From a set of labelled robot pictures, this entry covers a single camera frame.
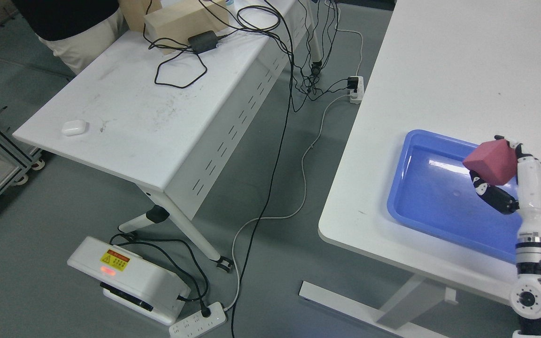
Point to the pink block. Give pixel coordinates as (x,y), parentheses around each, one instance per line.
(494,161)

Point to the person in black shirt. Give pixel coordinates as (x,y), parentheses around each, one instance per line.
(76,31)

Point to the white device with warning label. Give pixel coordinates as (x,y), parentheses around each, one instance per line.
(127,278)

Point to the white table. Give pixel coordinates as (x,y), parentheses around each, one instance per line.
(469,69)

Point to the black power adapter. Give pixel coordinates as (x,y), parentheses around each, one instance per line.
(203,42)

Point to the white folding desk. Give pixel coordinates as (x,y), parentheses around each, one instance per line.
(172,143)

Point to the wooden box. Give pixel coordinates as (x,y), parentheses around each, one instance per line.
(172,22)

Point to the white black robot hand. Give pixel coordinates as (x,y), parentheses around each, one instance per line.
(522,194)

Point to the white floor power strip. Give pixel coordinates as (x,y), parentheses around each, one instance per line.
(196,325)

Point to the far white power strip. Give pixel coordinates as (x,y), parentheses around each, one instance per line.
(356,89)

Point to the blue tray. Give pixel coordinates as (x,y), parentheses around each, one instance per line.
(432,193)

